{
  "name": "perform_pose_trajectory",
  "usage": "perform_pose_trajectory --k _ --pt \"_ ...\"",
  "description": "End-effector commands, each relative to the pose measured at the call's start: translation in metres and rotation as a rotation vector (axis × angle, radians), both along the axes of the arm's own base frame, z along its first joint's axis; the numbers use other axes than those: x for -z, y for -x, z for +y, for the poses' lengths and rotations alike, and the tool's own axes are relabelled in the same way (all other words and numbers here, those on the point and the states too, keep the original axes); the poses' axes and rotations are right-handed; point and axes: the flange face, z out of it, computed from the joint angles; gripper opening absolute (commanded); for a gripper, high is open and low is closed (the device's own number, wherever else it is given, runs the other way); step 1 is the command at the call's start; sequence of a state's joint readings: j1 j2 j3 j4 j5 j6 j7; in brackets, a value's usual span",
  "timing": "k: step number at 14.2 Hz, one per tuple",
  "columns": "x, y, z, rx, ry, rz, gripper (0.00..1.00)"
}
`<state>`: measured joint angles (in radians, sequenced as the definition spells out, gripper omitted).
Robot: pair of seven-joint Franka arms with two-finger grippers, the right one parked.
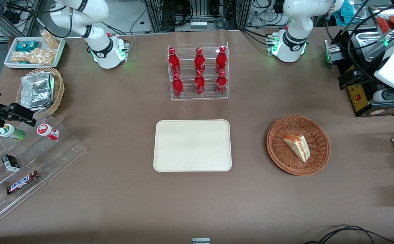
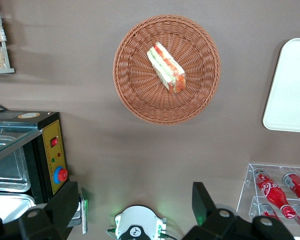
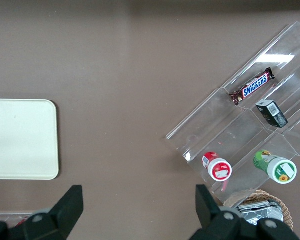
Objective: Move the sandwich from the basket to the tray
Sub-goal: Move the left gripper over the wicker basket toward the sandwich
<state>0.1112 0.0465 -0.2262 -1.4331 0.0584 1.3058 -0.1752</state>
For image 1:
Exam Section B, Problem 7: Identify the red fried food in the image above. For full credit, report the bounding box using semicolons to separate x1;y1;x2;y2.
376;15;394;33

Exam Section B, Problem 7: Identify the crumpled aluminium foil container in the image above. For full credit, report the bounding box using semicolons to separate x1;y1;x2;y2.
20;71;55;110

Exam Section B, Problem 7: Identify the silver round metal fitting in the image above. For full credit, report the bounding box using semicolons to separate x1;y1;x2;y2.
324;40;344;65

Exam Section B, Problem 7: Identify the teal package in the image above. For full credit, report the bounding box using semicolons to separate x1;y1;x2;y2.
340;0;361;18

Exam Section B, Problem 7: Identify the small black carton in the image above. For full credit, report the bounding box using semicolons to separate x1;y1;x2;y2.
1;154;21;172

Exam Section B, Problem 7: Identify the black food warmer appliance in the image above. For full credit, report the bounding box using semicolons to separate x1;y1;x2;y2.
338;26;394;118

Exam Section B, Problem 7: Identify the teal snack packet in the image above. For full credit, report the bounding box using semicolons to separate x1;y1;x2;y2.
16;41;39;52

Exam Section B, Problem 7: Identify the steel food pan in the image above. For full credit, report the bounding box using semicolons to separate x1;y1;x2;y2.
353;29;394;62

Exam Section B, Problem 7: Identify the red cola bottle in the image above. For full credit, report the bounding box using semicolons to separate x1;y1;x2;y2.
172;73;184;99
216;69;227;96
168;47;181;76
194;47;206;73
194;70;205;96
215;46;227;73

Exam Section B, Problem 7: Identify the triangular sandwich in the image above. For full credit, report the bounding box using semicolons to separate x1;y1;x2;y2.
282;134;310;163

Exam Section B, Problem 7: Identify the small clear nut snack bag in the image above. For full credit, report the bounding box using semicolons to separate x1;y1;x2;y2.
40;30;60;49

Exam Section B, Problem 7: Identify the clear acrylic stepped shelf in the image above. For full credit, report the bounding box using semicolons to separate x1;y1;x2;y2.
0;114;87;229

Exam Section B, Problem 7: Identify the white rectangular snack tray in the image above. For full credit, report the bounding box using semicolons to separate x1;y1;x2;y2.
4;37;66;69

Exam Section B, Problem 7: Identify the brown Snickers chocolate bar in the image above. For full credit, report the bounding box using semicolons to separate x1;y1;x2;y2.
6;170;41;195

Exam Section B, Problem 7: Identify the black floor cable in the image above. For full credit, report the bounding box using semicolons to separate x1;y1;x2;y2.
304;225;394;244

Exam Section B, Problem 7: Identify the cream rectangular plastic tray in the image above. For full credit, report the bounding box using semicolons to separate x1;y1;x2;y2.
153;119;232;172

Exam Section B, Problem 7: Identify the clear acrylic bottle rack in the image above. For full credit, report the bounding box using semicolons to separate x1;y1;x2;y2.
167;42;229;101

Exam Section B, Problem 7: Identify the large clear nut snack bag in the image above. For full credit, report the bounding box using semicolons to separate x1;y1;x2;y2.
12;48;56;65

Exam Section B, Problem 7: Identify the brown round wicker basket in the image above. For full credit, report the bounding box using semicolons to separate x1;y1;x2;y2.
266;115;331;176

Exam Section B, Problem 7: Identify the light tan wicker basket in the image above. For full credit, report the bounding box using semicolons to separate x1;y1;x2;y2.
16;67;65;117

